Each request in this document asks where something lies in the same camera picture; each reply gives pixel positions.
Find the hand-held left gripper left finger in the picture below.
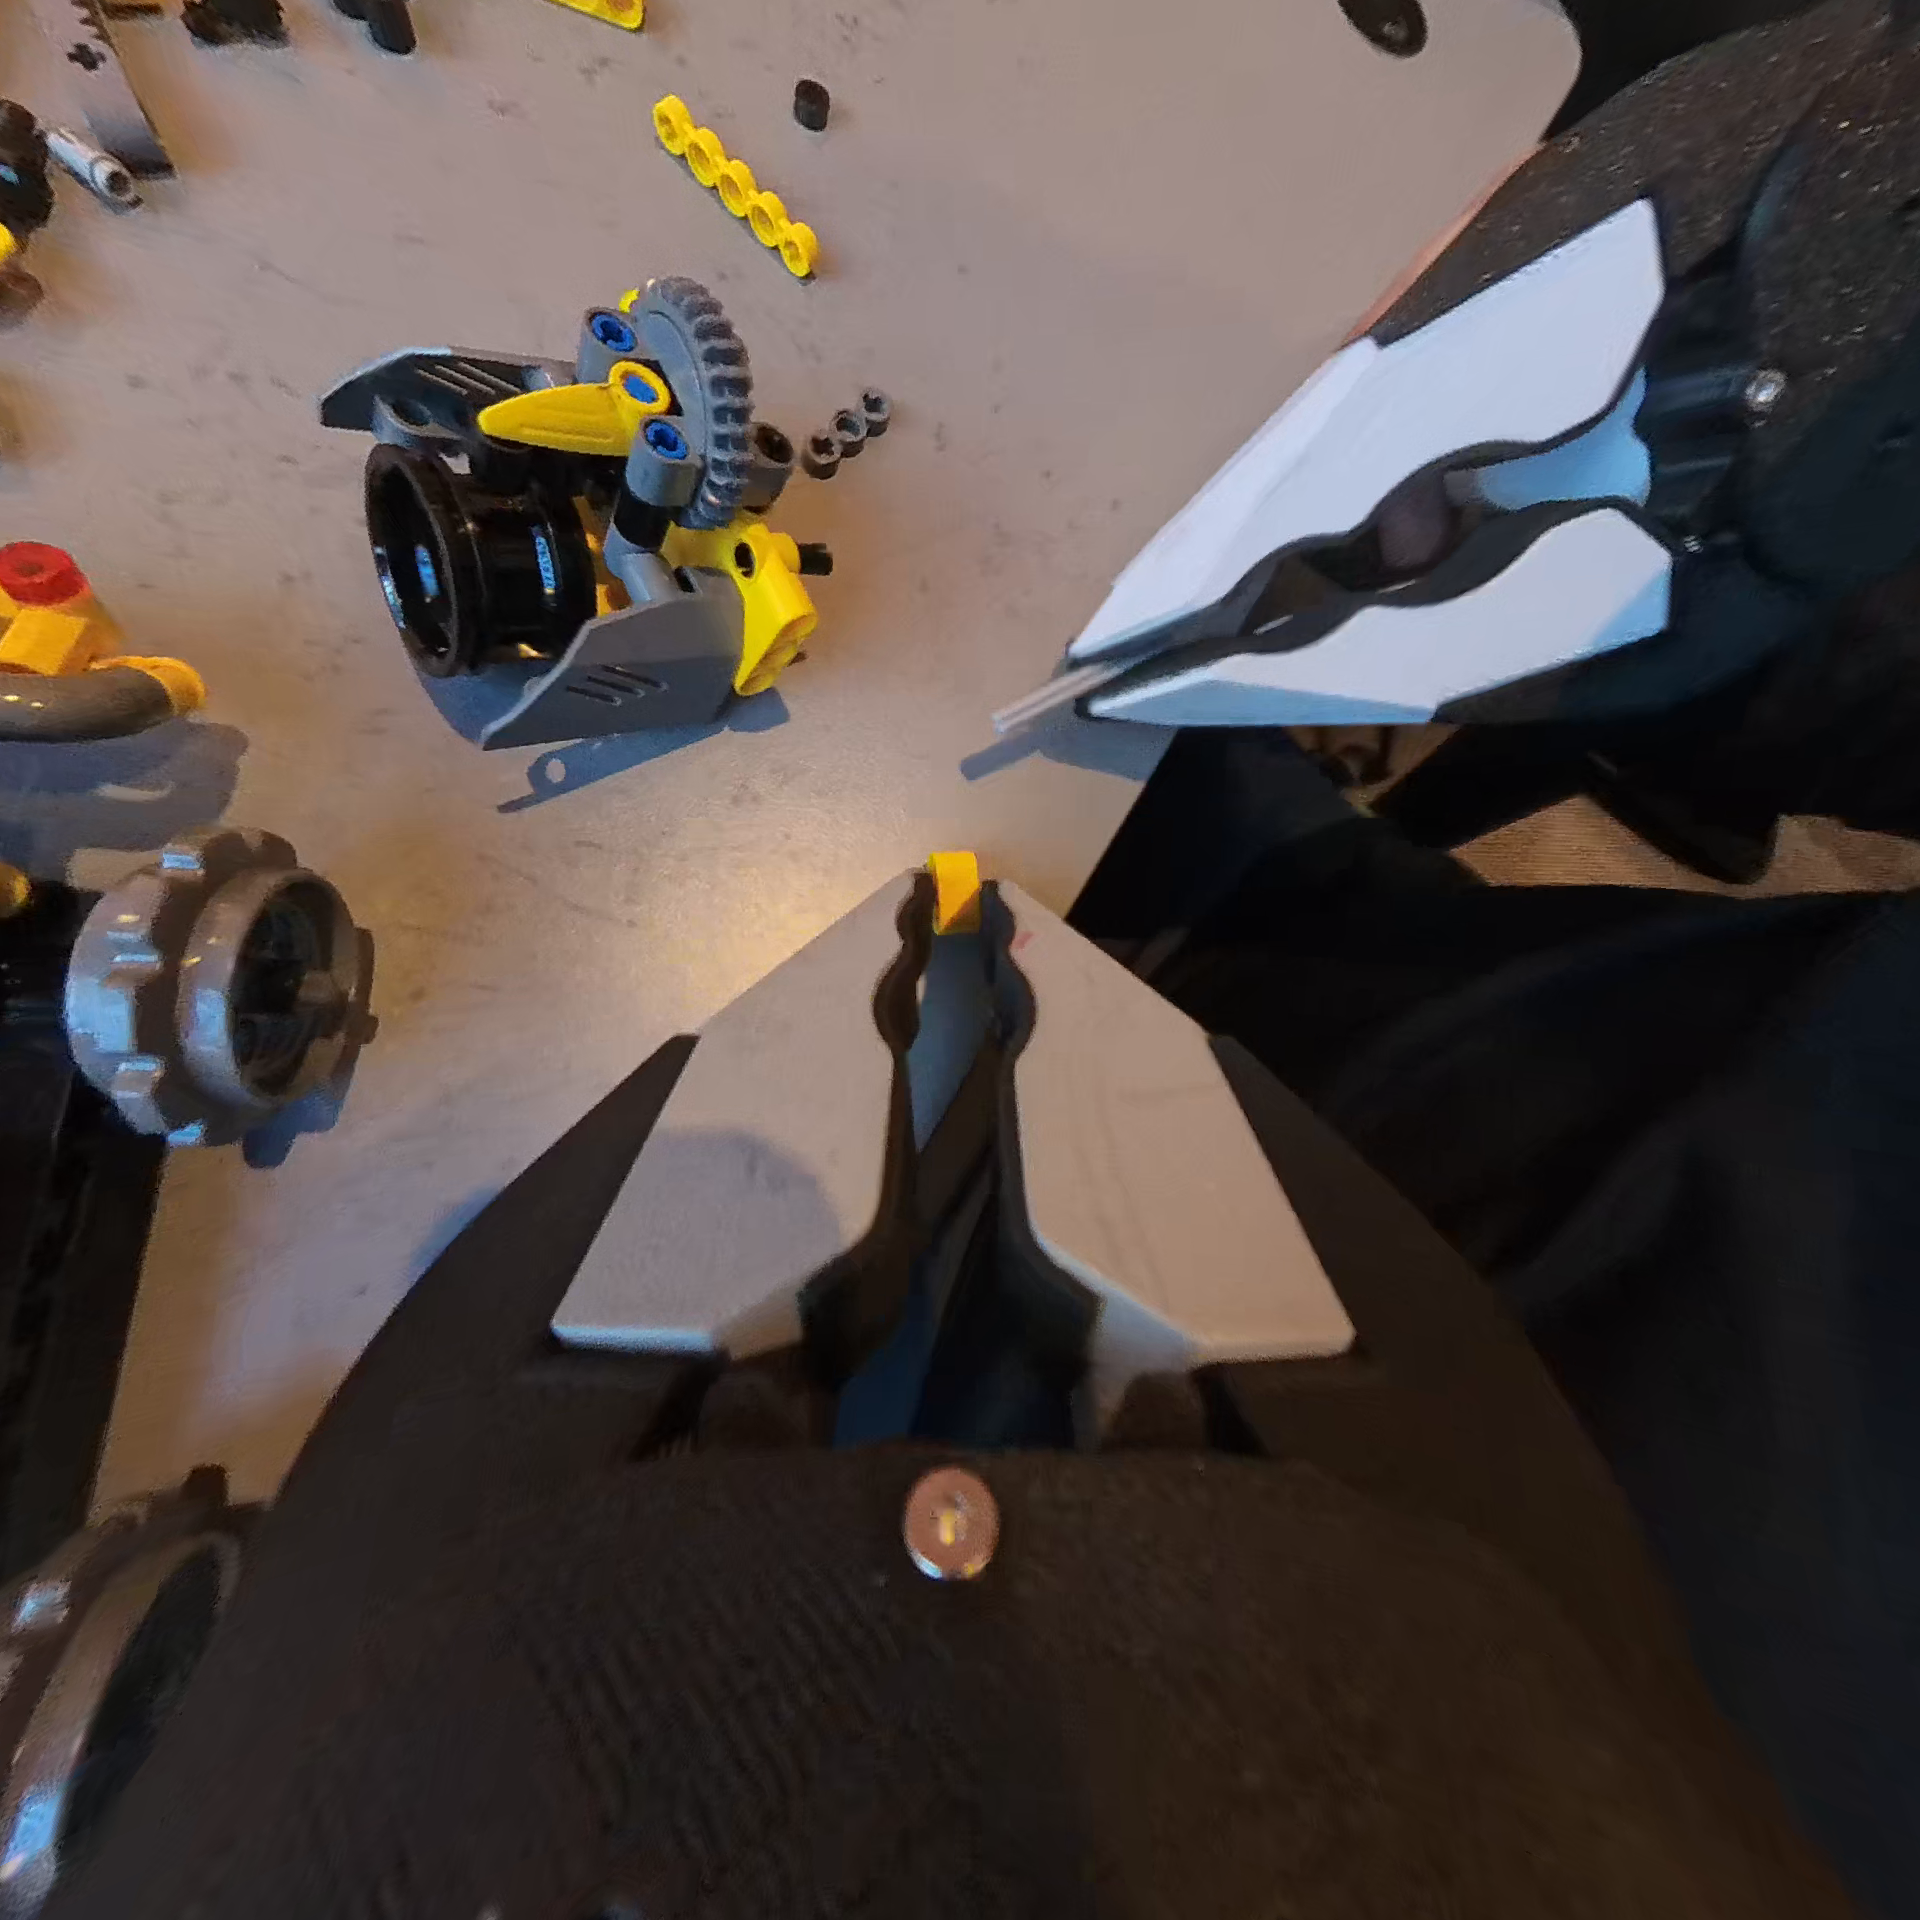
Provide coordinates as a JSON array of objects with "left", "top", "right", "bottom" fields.
[{"left": 551, "top": 871, "right": 940, "bottom": 1359}]

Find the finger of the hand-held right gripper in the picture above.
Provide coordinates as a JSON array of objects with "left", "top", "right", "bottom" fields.
[
  {"left": 1080, "top": 503, "right": 1677, "bottom": 731},
  {"left": 1065, "top": 195, "right": 1672, "bottom": 663}
]

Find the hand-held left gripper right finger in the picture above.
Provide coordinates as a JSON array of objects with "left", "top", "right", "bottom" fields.
[{"left": 977, "top": 877, "right": 1356, "bottom": 1441}]

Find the thin grey axle rod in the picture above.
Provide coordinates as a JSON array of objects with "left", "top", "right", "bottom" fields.
[{"left": 995, "top": 667, "right": 1156, "bottom": 739}]

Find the yellow brick wheel subassembly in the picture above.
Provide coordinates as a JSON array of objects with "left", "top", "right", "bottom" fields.
[{"left": 321, "top": 275, "right": 837, "bottom": 753}]

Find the yellow brick vehicle model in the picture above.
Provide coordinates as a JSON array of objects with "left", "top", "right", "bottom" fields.
[{"left": 0, "top": 539, "right": 380, "bottom": 1920}]

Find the yellow holed beam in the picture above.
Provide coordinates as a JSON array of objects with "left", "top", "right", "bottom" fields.
[{"left": 652, "top": 94, "right": 826, "bottom": 281}]

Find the grey desk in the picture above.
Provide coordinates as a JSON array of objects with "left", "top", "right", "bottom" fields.
[{"left": 0, "top": 0, "right": 1584, "bottom": 1501}]

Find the person's dark clothing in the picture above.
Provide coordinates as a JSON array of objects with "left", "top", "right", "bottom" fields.
[{"left": 1065, "top": 719, "right": 1920, "bottom": 1920}]

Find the black connector cluster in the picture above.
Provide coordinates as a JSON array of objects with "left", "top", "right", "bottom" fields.
[{"left": 181, "top": 0, "right": 423, "bottom": 57}]

